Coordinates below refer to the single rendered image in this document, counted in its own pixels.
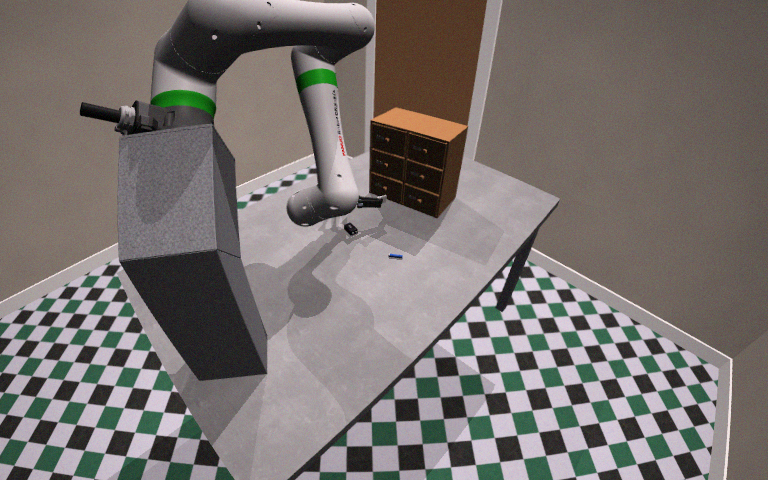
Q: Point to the black nine-volt battery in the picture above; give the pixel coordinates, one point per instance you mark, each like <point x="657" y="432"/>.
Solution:
<point x="351" y="229"/>

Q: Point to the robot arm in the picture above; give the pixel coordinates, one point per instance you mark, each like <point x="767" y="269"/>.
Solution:
<point x="209" y="35"/>

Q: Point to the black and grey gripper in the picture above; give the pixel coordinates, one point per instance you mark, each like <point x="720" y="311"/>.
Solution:
<point x="367" y="202"/>

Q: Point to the small brown chest of drawers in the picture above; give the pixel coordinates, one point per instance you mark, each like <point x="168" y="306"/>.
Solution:
<point x="452" y="133"/>

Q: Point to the dark brown wooden drawer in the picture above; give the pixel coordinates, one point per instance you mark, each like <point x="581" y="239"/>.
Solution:
<point x="393" y="188"/>
<point x="413" y="197"/>
<point x="435" y="150"/>
<point x="416" y="172"/>
<point x="389" y="139"/>
<point x="381" y="160"/>

